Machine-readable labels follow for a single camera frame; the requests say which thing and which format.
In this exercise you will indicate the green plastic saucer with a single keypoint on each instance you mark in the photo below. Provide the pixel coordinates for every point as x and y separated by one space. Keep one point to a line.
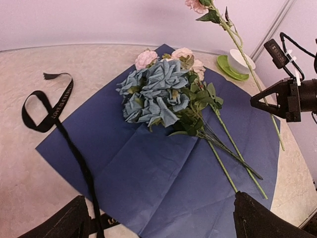
224 66

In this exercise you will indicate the blue wrapping paper sheet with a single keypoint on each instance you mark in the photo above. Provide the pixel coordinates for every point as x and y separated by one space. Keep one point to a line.
161 185

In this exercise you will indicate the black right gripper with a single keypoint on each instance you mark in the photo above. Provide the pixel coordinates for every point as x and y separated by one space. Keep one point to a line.
299 99

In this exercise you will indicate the right corner metal post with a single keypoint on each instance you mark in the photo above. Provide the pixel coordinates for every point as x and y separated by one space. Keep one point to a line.
277 21

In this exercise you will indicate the white ceramic bowl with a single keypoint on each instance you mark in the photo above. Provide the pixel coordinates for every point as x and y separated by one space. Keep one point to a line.
237 62

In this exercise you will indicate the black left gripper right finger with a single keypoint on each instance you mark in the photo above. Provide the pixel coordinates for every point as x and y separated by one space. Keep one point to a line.
253 220

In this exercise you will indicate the fake flower bunch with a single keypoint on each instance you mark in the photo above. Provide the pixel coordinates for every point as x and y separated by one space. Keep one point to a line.
170 90

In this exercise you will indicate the black printed ribbon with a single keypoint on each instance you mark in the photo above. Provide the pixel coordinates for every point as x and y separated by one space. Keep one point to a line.
100 222

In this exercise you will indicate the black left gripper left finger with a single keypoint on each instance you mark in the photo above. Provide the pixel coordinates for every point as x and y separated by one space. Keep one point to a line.
71 221

